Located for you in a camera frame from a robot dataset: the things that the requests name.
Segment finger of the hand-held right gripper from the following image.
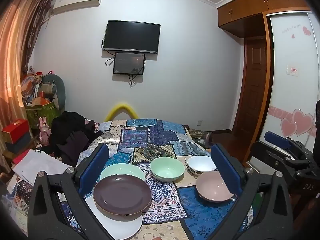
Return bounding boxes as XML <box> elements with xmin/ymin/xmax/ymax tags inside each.
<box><xmin>251</xmin><ymin>141</ymin><xmax>298</xmax><ymax>180</ymax></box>
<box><xmin>264</xmin><ymin>131</ymin><xmax>304</xmax><ymax>157</ymax></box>

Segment white plate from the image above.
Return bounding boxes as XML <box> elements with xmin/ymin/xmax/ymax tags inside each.
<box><xmin>84</xmin><ymin>195</ymin><xmax>143</xmax><ymax>240</ymax></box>

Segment green bowl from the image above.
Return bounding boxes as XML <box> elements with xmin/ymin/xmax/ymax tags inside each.
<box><xmin>150</xmin><ymin>157</ymin><xmax>186</xmax><ymax>182</ymax></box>

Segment green plate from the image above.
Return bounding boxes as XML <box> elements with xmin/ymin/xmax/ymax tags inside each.
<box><xmin>100</xmin><ymin>163</ymin><xmax>146</xmax><ymax>182</ymax></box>

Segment dark patterned cloth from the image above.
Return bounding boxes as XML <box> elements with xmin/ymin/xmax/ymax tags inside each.
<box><xmin>186</xmin><ymin>127</ymin><xmax>213</xmax><ymax>143</ymax></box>

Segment white patterned bowl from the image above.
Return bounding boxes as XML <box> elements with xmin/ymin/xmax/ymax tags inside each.
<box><xmin>187</xmin><ymin>156</ymin><xmax>217</xmax><ymax>175</ymax></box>

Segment purple plate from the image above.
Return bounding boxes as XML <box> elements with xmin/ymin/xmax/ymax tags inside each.
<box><xmin>93</xmin><ymin>174</ymin><xmax>152</xmax><ymax>216</ymax></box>

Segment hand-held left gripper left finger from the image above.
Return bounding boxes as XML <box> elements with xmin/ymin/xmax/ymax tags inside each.
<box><xmin>27</xmin><ymin>143</ymin><xmax>118</xmax><ymax>240</ymax></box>

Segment white folded cloth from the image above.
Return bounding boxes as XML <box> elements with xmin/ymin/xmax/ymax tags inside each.
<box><xmin>12</xmin><ymin>149</ymin><xmax>72</xmax><ymax>187</ymax></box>

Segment brown wooden door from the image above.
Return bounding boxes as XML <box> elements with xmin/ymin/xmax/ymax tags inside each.
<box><xmin>231</xmin><ymin>36</ymin><xmax>269</xmax><ymax>140</ymax></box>

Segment green storage box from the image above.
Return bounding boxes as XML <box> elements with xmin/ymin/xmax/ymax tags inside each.
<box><xmin>25</xmin><ymin>101</ymin><xmax>62</xmax><ymax>129</ymax></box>

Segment grey plush toy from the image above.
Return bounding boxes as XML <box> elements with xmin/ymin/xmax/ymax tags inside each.
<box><xmin>40</xmin><ymin>74</ymin><xmax>66</xmax><ymax>110</ymax></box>

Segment pink bunny toy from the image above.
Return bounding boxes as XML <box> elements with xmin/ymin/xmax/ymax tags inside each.
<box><xmin>37</xmin><ymin>116</ymin><xmax>50</xmax><ymax>140</ymax></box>

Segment blue patchwork blanket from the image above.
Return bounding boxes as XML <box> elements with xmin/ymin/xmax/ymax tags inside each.
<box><xmin>0</xmin><ymin>118</ymin><xmax>254</xmax><ymax>240</ymax></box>

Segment orange brown curtain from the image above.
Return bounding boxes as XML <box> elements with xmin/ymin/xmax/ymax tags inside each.
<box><xmin>0</xmin><ymin>0</ymin><xmax>54</xmax><ymax>160</ymax></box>

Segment red box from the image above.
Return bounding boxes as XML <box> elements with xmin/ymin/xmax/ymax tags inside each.
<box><xmin>2</xmin><ymin>119</ymin><xmax>30</xmax><ymax>144</ymax></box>

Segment white heart print sliding door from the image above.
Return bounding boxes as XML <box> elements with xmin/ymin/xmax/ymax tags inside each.
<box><xmin>264</xmin><ymin>11</ymin><xmax>320</xmax><ymax>155</ymax></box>

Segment black wall television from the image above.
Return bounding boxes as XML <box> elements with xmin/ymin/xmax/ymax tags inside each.
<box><xmin>102</xmin><ymin>20</ymin><xmax>161</xmax><ymax>54</ymax></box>

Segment wooden wardrobe cabinets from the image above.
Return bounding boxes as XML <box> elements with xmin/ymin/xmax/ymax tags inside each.
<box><xmin>217</xmin><ymin>0</ymin><xmax>313</xmax><ymax>38</ymax></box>

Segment pink bowl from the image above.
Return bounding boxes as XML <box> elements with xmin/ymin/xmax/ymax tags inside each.
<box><xmin>196</xmin><ymin>171</ymin><xmax>235</xmax><ymax>202</ymax></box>

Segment white air conditioner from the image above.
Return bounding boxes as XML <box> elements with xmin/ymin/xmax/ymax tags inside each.
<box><xmin>52</xmin><ymin>0</ymin><xmax>104</xmax><ymax>15</ymax></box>

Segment small black wall monitor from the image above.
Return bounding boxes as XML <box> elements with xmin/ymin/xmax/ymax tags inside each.
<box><xmin>113</xmin><ymin>52</ymin><xmax>146</xmax><ymax>76</ymax></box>

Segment pile of black clothes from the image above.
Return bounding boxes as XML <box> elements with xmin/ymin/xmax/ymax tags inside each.
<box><xmin>49</xmin><ymin>111</ymin><xmax>103</xmax><ymax>167</ymax></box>

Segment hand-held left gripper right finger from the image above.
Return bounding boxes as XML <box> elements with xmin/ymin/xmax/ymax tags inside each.
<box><xmin>211</xmin><ymin>144</ymin><xmax>293</xmax><ymax>240</ymax></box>

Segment dark grey box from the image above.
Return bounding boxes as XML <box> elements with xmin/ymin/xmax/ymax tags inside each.
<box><xmin>5</xmin><ymin>132</ymin><xmax>33</xmax><ymax>154</ymax></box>

